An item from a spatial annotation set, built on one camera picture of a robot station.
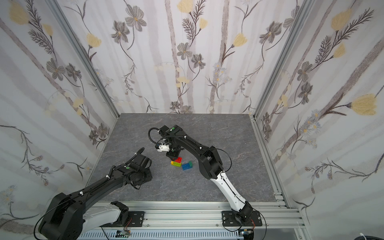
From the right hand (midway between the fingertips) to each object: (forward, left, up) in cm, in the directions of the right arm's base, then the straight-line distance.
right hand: (177, 150), depth 92 cm
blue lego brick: (-8, -6, -6) cm, 12 cm away
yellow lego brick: (-6, +3, -5) cm, 9 cm away
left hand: (-16, +13, -4) cm, 21 cm away
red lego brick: (-6, -2, -2) cm, 6 cm away
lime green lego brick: (-7, 0, -6) cm, 9 cm away
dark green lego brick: (-5, -9, -7) cm, 13 cm away
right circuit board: (-42, -39, -5) cm, 57 cm away
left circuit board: (-43, +22, -5) cm, 49 cm away
